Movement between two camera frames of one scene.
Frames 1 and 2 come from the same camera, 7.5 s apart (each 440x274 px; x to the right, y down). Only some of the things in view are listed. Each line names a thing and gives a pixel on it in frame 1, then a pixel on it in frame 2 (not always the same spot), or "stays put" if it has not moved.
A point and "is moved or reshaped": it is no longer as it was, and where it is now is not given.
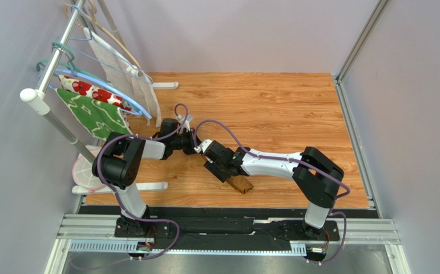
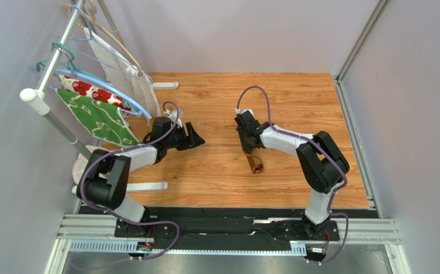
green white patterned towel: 103,119 stays put
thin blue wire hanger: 97,42 stays put
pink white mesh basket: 82,169 stays put
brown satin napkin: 241,182 is moved or reshaped
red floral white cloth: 79,88 stays put
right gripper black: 217,166 to 247,144
